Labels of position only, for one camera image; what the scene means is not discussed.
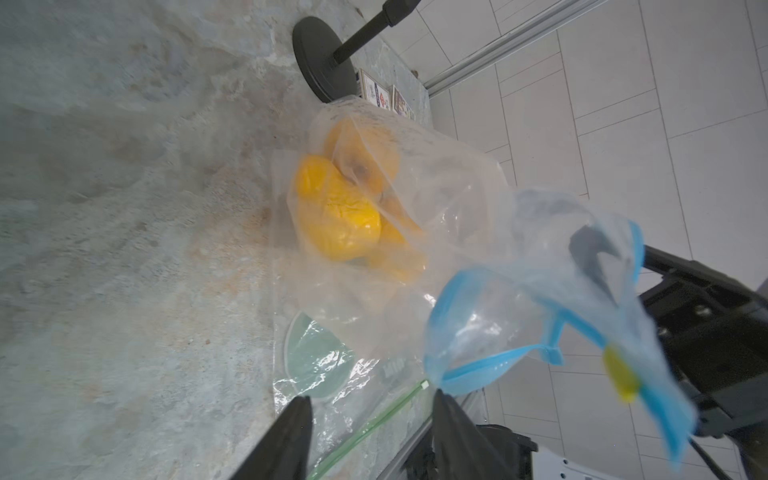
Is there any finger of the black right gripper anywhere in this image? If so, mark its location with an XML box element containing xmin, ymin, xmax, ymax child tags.
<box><xmin>569</xmin><ymin>226</ymin><xmax>627</xmax><ymax>306</ymax></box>

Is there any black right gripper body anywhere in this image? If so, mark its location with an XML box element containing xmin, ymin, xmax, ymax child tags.
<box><xmin>640</xmin><ymin>247</ymin><xmax>767</xmax><ymax>437</ymax></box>

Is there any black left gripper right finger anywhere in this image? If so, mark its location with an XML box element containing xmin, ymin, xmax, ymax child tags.
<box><xmin>432</xmin><ymin>389</ymin><xmax>516</xmax><ymax>480</ymax></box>

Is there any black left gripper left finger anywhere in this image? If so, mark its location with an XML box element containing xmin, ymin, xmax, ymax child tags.
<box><xmin>231</xmin><ymin>396</ymin><xmax>313</xmax><ymax>480</ymax></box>

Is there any blue zip-top bag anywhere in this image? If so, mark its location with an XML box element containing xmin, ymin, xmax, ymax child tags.
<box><xmin>269</xmin><ymin>95</ymin><xmax>700</xmax><ymax>466</ymax></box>

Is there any yellow pear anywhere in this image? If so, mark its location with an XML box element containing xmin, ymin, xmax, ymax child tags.
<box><xmin>293</xmin><ymin>155</ymin><xmax>382</xmax><ymax>262</ymax></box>
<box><xmin>365</xmin><ymin>190</ymin><xmax>427</xmax><ymax>283</ymax></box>
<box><xmin>323</xmin><ymin>117</ymin><xmax>401</xmax><ymax>196</ymax></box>

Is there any green zip-top bag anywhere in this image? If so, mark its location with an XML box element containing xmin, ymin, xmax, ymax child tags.
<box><xmin>273</xmin><ymin>312</ymin><xmax>430</xmax><ymax>479</ymax></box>

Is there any white gold card box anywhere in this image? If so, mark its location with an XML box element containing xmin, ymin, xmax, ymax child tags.
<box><xmin>357</xmin><ymin>69</ymin><xmax>392</xmax><ymax>111</ymax></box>

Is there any black microphone stand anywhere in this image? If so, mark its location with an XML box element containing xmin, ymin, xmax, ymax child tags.
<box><xmin>292</xmin><ymin>0</ymin><xmax>420</xmax><ymax>103</ymax></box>

